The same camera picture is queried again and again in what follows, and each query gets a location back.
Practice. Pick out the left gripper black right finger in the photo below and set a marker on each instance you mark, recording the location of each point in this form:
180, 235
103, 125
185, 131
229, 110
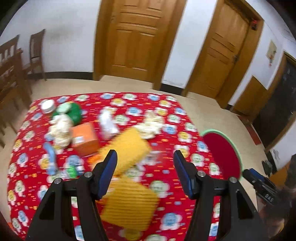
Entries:
222, 208

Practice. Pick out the red smiley flower tablecloth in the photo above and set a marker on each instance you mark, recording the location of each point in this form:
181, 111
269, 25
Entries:
28, 180

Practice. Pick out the green clover-shaped container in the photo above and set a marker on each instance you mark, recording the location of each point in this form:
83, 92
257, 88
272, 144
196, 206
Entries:
71, 109

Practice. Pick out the wooden door centre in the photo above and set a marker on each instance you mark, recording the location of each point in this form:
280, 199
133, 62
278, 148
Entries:
134, 39

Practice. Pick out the green toy keychain figure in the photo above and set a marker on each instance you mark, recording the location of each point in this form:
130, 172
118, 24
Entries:
73, 171

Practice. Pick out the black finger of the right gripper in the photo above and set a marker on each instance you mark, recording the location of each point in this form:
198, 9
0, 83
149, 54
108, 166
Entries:
266, 191

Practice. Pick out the wooden dining chair near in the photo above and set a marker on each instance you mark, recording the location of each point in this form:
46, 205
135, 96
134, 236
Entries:
13, 83

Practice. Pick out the white-lidded orange jar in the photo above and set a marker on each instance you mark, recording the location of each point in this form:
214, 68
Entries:
48, 106

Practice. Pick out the wooden door right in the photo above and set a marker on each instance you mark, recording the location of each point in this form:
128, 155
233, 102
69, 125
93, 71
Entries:
228, 49

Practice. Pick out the wall notice paper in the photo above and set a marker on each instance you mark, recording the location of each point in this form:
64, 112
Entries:
271, 52

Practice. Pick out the wooden dining chair far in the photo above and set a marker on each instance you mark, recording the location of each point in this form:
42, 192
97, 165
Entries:
35, 54

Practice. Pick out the white plastic bag piece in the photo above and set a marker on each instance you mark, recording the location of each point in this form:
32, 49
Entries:
108, 128

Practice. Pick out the wooden dining chair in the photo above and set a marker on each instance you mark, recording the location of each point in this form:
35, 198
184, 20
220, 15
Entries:
35, 54
13, 83

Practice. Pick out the yellow foam net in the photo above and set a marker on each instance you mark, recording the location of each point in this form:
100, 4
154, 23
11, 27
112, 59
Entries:
130, 205
130, 149

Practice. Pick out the blue plastic shoehorn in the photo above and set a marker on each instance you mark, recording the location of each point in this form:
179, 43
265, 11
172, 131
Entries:
52, 165

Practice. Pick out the red bin with green rim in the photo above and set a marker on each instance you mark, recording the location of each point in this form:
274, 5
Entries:
224, 152

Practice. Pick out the dark open doorway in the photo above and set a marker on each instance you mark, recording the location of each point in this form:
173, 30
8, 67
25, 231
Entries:
277, 114

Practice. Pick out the cream paper ball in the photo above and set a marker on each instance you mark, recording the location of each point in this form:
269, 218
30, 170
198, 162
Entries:
60, 130

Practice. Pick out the orange cardboard box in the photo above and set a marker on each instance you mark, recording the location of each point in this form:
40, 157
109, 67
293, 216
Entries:
84, 139

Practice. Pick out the cream paper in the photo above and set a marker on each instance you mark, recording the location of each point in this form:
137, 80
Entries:
150, 126

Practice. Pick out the small wooden cabinet door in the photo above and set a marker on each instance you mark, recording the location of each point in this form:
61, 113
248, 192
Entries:
250, 97

